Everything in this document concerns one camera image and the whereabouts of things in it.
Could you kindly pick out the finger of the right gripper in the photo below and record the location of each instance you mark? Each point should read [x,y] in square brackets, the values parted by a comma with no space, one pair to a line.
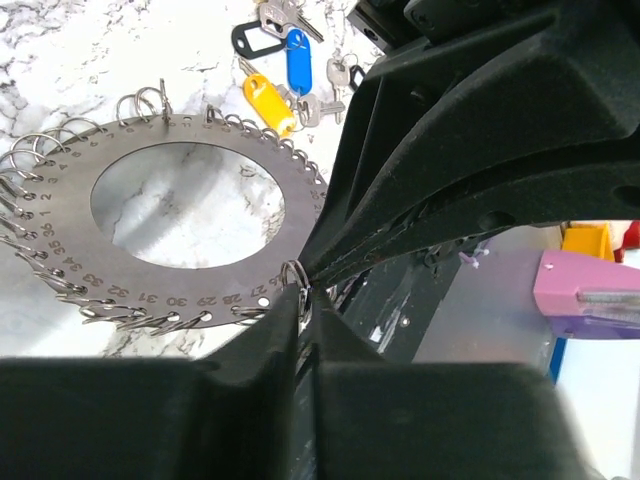
[381,228]

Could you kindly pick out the yellow storage bin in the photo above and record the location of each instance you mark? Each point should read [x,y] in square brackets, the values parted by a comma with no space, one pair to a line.
[589,239]

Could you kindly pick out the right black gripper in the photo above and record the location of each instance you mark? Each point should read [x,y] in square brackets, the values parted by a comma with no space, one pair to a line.
[529,80]

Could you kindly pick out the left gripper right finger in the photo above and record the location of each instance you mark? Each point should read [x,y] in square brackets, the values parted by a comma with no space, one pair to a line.
[376,419]

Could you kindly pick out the lower yellow key tag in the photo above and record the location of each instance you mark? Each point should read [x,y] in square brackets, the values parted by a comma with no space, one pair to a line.
[263,96]

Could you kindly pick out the lower blue key tag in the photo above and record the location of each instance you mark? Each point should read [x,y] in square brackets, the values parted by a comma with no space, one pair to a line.
[299,63]

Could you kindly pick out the black key tag with key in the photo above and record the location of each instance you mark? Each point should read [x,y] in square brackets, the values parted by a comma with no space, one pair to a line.
[342,75]

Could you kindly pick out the purple plastic block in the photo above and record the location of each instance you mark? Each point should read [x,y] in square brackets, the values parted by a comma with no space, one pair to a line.
[584,297]

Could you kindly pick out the black mounting base rail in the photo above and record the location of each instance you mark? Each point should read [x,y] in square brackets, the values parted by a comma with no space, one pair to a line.
[391,305]

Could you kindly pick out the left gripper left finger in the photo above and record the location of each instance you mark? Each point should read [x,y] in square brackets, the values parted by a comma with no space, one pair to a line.
[227,416]

